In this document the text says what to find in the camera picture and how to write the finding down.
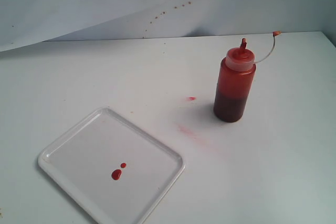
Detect red sauce drops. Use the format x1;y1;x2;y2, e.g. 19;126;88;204
111;169;122;180

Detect red sauce squeeze bottle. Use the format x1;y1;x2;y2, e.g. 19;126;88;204
213;31;281;123

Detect white paper backdrop sheet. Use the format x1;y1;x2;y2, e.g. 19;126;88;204
0;0;203;52

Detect white rectangular plastic tray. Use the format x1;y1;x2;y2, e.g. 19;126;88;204
38;107;185;223

